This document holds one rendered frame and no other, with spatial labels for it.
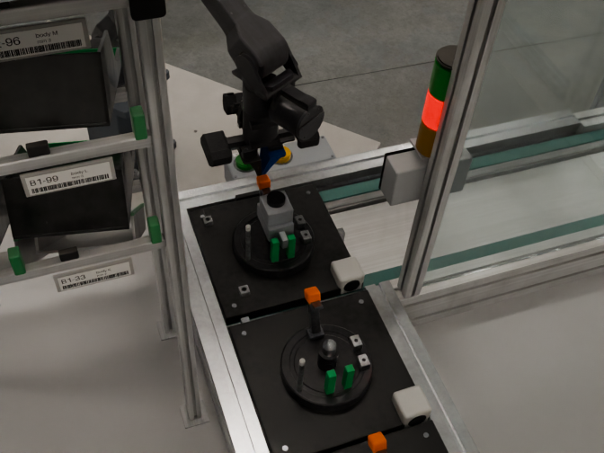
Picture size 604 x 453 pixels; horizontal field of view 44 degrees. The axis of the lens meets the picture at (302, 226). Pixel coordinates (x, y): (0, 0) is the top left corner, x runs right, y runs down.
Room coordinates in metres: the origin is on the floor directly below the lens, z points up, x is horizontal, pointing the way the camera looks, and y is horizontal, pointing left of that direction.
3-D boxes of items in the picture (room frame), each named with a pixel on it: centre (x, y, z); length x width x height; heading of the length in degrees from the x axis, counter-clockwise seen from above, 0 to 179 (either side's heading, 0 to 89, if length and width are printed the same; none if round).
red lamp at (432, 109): (0.79, -0.17, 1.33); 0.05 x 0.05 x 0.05
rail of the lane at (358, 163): (1.07, -0.15, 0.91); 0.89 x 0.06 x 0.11; 113
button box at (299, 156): (1.05, 0.05, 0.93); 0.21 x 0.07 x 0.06; 113
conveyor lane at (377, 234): (0.92, -0.24, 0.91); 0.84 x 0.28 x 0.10; 113
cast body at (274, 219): (0.81, 0.04, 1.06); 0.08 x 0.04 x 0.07; 24
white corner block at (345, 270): (0.77, -0.08, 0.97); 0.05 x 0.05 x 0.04; 23
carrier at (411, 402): (0.59, -0.05, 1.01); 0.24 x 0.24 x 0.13; 23
